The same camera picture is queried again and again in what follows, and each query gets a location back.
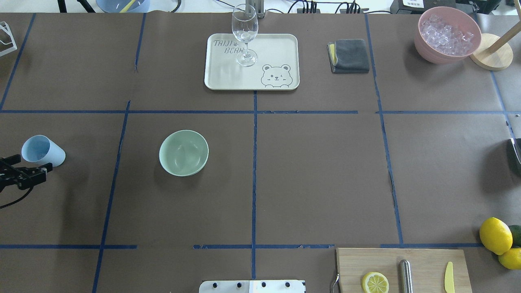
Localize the yellow plastic knife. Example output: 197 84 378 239
444 261 455 293

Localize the large yellow lemon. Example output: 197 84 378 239
479 217 513 256

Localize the green bowl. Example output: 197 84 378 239
159 129 210 177

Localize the lemon half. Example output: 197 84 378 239
361 271 390 293

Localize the aluminium frame post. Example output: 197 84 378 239
245 0 266 18

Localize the yellow plastic fork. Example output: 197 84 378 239
119 0 136 13

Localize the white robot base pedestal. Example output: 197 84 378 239
199 280 306 293

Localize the green lime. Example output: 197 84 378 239
508 225 521 248

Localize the wooden stand with base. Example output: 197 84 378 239
470 0 521 71

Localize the metal ice scoop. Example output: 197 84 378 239
507 138 521 176

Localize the blue bowl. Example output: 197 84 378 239
96 0 151 13

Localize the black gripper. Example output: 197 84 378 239
0 154 53 192

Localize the wooden cutting board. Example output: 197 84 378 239
332 248 473 293

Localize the pink bowl with ice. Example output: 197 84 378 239
414 6 482 64

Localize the clear wine glass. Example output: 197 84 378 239
232 4 258 67

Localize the grey folded cloth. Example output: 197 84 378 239
327 39 370 74

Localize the white wire cup rack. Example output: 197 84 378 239
0 22 18 56

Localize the cream bear tray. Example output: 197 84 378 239
204 33 300 91

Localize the light blue plastic cup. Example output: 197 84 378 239
21 135 66 167

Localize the small yellow lemon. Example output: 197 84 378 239
498 248 521 270

